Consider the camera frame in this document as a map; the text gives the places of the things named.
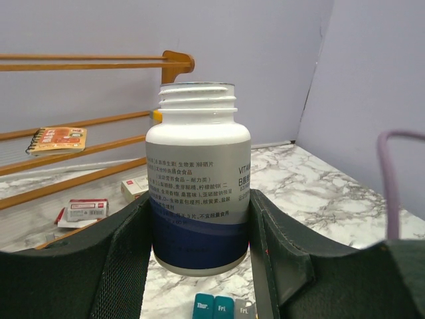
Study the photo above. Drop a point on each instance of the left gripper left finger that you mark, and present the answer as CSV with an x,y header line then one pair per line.
x,y
98,272

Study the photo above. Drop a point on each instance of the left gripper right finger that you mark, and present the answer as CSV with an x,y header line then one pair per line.
x,y
299,273

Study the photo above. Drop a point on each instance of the blue and grey pill organizer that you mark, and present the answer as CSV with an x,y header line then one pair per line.
x,y
207,306

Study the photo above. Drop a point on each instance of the white pill bottle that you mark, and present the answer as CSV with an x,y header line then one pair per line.
x,y
198,168

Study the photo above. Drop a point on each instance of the red white medicine box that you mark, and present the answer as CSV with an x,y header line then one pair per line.
x,y
80,213

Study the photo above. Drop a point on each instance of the green white medicine box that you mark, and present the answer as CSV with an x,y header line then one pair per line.
x,y
131,189

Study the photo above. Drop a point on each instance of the orange spiral notebook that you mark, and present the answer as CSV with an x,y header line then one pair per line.
x,y
50,141

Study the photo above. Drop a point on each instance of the yellow lidded small jar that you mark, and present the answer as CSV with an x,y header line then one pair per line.
x,y
155,117

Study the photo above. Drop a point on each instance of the wooden three-tier shelf rack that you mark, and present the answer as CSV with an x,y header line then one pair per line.
x,y
110,96

